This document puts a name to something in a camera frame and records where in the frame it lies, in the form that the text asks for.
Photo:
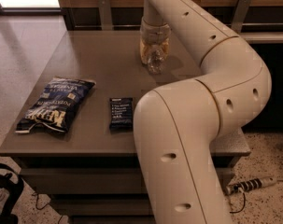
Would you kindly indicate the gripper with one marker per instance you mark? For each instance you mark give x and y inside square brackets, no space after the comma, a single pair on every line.
[155,32]

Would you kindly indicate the clear plastic water bottle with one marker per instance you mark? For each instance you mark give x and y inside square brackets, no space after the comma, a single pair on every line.
[155,63]

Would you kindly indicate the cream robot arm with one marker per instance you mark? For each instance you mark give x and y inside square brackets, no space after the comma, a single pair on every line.
[174,124]

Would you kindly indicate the dark blue snack bar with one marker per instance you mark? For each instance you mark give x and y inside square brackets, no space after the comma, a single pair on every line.
[121,113]

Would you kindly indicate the blue potato chips bag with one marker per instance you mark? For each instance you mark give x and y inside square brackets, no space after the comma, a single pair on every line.
[57,105]

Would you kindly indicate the grey drawer cabinet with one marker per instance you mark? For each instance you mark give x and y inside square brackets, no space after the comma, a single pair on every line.
[91,173]

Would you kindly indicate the white power strip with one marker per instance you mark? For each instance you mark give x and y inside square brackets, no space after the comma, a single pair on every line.
[246,186]

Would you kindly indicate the left metal rail bracket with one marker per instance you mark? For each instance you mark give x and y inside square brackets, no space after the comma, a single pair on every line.
[105,15]

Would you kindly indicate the metal rail bracket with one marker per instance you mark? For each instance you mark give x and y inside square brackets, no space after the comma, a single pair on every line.
[239,14]
[105,15]

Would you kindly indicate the horizontal metal rail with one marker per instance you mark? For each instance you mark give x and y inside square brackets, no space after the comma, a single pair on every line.
[129,26]

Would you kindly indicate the right metal rail bracket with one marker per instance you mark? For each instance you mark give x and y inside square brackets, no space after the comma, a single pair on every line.
[239,14]

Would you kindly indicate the black bag with straps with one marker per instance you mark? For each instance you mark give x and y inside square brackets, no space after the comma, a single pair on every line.
[11,188]

